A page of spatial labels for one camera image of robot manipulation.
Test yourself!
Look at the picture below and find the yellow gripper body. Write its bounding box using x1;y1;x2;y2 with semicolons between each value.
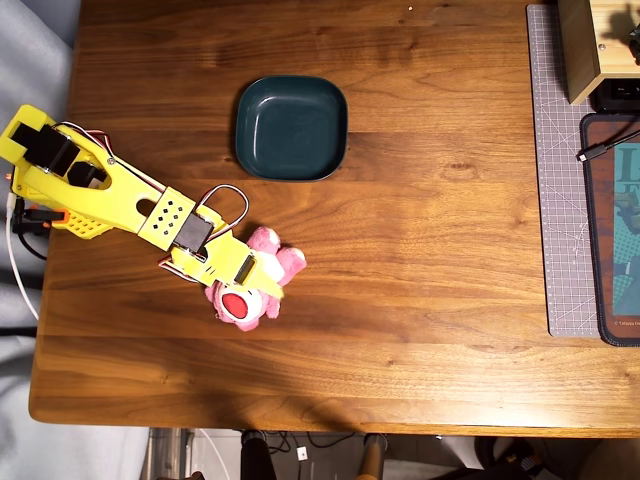
198;232;259;290

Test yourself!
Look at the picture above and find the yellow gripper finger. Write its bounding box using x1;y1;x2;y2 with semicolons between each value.
244;249;287;302

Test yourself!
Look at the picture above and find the pink strawberry bear plush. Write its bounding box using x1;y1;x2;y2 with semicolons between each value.
204;225;308;333

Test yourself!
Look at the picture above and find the yellow perforated robot base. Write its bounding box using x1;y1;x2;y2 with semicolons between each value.
49;208;110;242

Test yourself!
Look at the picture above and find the dark teal square plate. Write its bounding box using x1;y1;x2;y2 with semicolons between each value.
234;74;350;184

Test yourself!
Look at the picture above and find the orange table clamp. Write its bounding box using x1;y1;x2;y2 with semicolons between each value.
22;207;70;231

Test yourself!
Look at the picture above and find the metal rack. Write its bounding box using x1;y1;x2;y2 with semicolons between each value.
148;427;196;480

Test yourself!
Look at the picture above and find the dark patterned object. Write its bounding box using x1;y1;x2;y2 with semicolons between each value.
472;436;547;474

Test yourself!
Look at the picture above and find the grey cutting mat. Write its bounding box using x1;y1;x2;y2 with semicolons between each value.
525;3;602;339

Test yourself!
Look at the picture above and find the black printed mouse pad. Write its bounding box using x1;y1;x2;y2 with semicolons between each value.
579;112;640;348

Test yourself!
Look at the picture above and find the light wooden box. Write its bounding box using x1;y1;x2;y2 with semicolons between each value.
557;0;640;106

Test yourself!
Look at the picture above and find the black electronic device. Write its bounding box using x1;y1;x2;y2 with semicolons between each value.
589;76;640;114

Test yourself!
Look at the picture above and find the gripper servo wire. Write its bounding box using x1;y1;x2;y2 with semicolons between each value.
157;253;202;285

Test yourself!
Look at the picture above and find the looped wrist servo wire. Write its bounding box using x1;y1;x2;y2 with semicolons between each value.
195;184;251;243

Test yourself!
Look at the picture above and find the black floor cable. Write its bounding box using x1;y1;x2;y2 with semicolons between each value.
268;430;359;455

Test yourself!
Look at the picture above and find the black post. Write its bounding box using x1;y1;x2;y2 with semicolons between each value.
239;429;277;480

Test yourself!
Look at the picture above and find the shoulder servo wire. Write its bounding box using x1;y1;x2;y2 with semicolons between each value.
53;121;117;157

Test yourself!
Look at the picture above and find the thin white floor cable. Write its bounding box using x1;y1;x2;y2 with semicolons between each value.
198;428;230;480

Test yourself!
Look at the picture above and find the black power cable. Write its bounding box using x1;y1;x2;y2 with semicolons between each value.
11;196;50;262

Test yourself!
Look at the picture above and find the white power cable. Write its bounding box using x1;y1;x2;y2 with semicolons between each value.
4;192;41;322

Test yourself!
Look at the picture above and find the black usb cable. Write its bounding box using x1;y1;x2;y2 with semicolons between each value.
575;128;640;164

